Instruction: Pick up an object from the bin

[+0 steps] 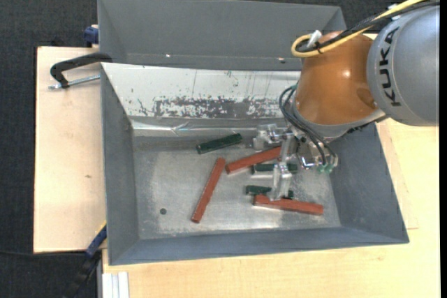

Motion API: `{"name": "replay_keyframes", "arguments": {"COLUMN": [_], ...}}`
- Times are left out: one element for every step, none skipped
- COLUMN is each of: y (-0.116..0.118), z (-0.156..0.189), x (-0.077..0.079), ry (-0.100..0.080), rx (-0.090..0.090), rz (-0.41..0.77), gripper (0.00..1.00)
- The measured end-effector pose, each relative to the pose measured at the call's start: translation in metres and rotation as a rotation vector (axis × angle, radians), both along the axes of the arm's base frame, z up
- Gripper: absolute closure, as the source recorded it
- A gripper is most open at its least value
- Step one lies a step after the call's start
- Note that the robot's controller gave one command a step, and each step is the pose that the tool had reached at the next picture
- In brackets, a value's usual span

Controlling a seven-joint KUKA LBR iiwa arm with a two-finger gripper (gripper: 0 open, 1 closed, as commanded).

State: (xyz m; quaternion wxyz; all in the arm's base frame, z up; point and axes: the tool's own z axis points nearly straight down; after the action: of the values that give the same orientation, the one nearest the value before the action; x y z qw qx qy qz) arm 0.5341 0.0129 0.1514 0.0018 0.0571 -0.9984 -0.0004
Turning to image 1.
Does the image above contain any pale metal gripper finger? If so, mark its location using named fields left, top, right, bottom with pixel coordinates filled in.
left=268, top=163, right=293, bottom=202
left=251, top=124, right=284, bottom=151

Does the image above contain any dark green flat block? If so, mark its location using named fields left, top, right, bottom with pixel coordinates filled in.
left=244, top=185, right=295, bottom=199
left=196, top=133, right=243, bottom=155
left=250, top=163, right=299, bottom=175

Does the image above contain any red-brown flat block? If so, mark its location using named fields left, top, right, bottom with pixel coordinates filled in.
left=191, top=157, right=227, bottom=224
left=224, top=146, right=283, bottom=175
left=251, top=194, right=325, bottom=217

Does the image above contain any grey metal bin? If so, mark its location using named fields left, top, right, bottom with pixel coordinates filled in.
left=96, top=0, right=410, bottom=267

